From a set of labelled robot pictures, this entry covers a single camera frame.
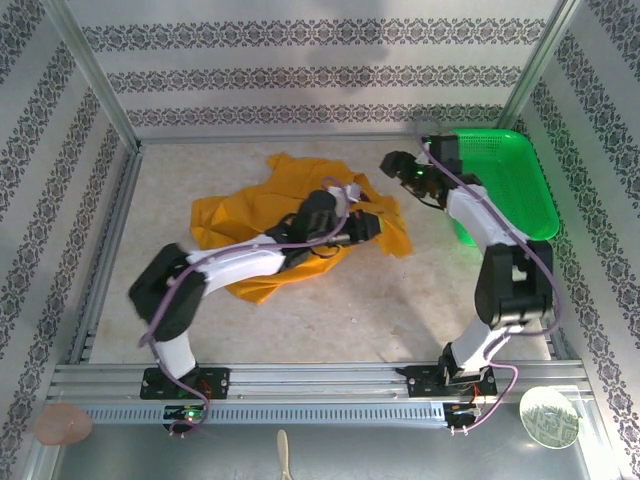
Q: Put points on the aluminium mounting rail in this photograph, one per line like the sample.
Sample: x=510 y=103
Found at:
x=320 y=380

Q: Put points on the green plastic perforated basket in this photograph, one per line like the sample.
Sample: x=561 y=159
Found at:
x=510 y=180

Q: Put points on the pink round disc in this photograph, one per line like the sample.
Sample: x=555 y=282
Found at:
x=62 y=425

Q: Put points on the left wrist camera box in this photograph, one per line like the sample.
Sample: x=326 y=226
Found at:
x=354 y=194

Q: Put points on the aluminium frame post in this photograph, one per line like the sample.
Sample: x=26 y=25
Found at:
x=537 y=65
x=95 y=75

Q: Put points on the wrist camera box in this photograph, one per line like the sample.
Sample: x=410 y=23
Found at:
x=444 y=149
x=354 y=194

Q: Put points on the yellow orange t-shirt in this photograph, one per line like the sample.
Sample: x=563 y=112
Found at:
x=235 y=210

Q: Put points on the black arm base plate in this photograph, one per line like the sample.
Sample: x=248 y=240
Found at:
x=420 y=382
x=215 y=382

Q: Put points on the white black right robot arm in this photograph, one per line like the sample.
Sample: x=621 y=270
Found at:
x=475 y=215

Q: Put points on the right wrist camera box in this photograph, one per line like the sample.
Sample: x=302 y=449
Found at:
x=444 y=149

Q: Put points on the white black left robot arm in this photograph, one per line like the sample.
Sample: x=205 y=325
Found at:
x=235 y=262

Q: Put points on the aluminium frame bottom rail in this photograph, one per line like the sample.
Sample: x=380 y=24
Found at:
x=559 y=345
x=300 y=138
x=107 y=250

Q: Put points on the small controller board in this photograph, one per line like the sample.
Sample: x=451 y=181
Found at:
x=465 y=411
x=185 y=414

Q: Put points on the green patterned round plate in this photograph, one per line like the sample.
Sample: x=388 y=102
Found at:
x=549 y=416

